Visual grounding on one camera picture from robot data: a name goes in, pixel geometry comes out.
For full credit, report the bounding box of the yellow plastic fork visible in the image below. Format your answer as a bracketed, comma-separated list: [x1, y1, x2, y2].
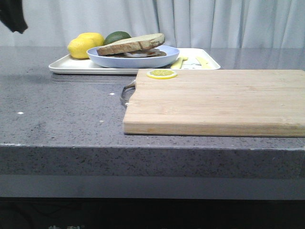
[170, 56, 188, 69]

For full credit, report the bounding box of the wooden cutting board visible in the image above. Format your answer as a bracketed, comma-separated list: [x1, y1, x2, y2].
[123, 69, 305, 137]

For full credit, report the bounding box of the fried egg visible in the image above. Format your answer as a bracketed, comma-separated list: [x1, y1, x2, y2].
[123, 48, 161, 58]

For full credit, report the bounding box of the rear yellow lemon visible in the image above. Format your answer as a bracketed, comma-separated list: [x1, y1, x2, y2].
[77, 32, 104, 46]

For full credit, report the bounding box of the white serving tray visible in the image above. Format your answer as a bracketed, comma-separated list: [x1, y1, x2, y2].
[49, 48, 221, 75]

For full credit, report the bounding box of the yellow lemon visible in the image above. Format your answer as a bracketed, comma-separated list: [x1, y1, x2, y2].
[67, 38, 96, 59]
[77, 32, 104, 46]

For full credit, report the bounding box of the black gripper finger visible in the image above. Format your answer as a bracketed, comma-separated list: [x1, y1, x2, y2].
[0, 0, 28, 34]

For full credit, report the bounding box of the green lime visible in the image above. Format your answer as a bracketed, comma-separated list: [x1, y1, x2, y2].
[103, 31, 131, 45]

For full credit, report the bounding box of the light blue round plate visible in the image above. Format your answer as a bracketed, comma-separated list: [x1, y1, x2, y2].
[87, 45, 180, 69]

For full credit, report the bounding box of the bread slice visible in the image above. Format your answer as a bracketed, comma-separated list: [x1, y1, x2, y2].
[106, 51, 167, 58]
[97, 33, 165, 56]

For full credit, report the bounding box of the lemon slice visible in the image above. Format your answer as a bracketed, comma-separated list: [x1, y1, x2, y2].
[146, 69, 178, 79]

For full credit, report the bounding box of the grey curtain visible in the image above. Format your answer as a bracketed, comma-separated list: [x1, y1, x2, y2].
[0, 0, 305, 48]

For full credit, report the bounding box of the front yellow lemon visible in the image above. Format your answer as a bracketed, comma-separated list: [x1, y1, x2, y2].
[67, 38, 96, 59]

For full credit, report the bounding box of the yellow plastic knife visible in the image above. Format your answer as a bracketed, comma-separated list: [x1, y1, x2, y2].
[196, 56, 211, 69]

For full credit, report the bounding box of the metal cutting board handle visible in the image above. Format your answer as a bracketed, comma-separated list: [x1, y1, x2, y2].
[120, 80, 136, 107]

